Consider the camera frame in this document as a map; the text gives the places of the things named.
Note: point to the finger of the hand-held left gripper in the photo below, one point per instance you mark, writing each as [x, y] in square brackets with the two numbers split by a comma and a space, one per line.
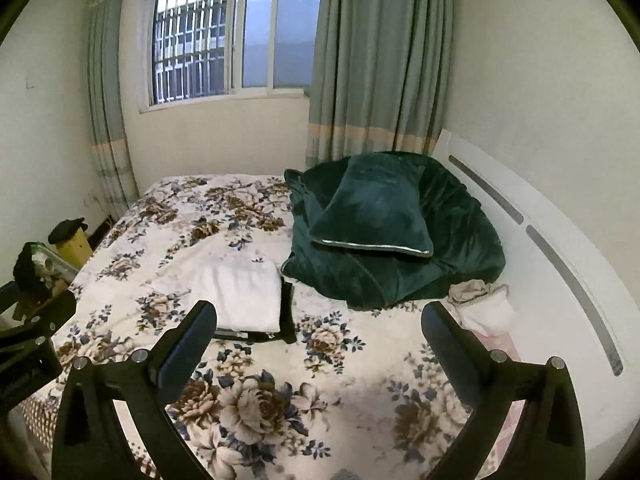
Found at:
[47, 312]

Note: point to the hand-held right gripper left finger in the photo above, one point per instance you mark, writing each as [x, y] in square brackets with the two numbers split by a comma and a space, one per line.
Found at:
[182, 355]

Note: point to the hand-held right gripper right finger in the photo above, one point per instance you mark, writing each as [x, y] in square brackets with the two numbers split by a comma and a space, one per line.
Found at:
[452, 355]

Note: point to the white knit sweater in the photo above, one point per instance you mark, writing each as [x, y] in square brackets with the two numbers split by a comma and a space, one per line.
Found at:
[240, 290]

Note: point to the black striped clothes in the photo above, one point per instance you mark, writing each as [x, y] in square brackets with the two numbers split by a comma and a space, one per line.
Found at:
[287, 310]

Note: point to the beige white crumpled cloth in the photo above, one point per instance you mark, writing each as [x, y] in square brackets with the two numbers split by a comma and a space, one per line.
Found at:
[482, 310]

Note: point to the pink checked mattress pad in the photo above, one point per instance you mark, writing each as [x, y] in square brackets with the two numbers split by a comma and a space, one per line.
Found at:
[507, 355]

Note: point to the yellow box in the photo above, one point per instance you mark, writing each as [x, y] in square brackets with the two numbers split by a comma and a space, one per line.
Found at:
[75, 252]

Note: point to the dark green plush blanket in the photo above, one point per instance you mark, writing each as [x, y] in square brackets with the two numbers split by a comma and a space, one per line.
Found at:
[460, 230]

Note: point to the white bed headboard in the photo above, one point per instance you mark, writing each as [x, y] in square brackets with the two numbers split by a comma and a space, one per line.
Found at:
[550, 270]

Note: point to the floral bed sheet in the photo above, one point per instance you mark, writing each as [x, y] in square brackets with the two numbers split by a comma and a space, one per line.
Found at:
[325, 385]

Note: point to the dark green plush pillow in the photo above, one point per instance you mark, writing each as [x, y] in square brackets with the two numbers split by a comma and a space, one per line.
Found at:
[372, 210]

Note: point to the narrow green curtain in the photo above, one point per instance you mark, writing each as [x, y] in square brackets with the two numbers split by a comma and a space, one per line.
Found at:
[107, 110]

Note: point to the wide green curtain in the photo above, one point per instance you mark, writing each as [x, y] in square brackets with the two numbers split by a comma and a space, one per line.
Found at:
[380, 60]

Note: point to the barred window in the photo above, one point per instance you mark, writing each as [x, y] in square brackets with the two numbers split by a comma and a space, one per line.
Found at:
[225, 40]

